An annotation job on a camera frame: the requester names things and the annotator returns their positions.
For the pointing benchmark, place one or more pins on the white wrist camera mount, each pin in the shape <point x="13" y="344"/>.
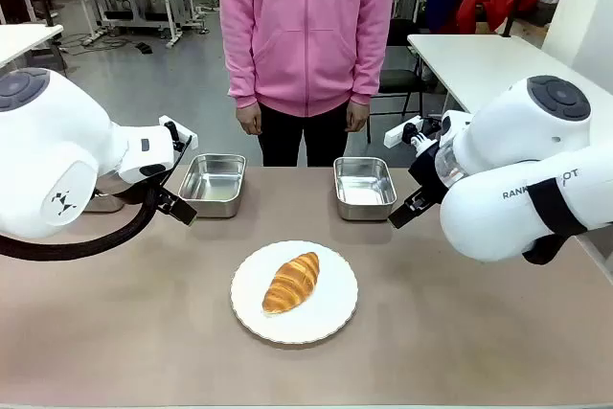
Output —
<point x="400" y="135"/>
<point x="178" y="127"/>

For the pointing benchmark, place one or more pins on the person's right hand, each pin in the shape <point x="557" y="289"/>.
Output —
<point x="250" y="119"/>

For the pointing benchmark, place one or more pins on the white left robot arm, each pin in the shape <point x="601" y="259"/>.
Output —
<point x="48" y="150"/>

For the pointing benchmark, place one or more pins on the person's right forearm pink sleeve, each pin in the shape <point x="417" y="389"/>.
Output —
<point x="242" y="74"/>

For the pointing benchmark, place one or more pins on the grey metal tray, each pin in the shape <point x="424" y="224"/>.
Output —
<point x="106" y="204"/>

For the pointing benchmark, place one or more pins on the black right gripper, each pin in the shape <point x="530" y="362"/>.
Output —
<point x="427" y="174"/>

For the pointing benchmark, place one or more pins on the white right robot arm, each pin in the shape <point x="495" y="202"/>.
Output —
<point x="503" y="227"/>

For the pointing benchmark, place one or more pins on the person's left forearm pink sleeve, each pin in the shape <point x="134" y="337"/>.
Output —
<point x="371" y="74"/>

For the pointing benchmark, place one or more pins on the black chair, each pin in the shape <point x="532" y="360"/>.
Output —
<point x="400" y="78"/>

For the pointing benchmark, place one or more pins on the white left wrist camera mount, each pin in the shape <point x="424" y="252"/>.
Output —
<point x="178" y="127"/>

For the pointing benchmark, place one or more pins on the person's left hand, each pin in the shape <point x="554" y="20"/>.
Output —
<point x="356" y="117"/>

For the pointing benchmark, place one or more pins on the golden brown croissant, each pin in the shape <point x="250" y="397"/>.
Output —
<point x="292" y="282"/>

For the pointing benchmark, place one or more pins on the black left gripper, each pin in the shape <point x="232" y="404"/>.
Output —
<point x="157" y="191"/>

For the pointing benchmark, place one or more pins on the stainless steel container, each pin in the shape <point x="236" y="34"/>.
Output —
<point x="213" y="188"/>
<point x="365" y="191"/>

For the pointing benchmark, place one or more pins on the black trousers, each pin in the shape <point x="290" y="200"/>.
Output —
<point x="282" y="141"/>

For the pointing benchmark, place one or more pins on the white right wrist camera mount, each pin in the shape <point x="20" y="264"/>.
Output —
<point x="400" y="135"/>

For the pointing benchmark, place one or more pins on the pink hoodie torso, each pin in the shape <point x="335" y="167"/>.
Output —
<point x="306" y="30"/>

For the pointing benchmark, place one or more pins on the white scalloped plate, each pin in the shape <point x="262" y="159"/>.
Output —
<point x="249" y="294"/>

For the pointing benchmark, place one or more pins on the small white side table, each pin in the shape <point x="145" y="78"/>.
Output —
<point x="24" y="40"/>

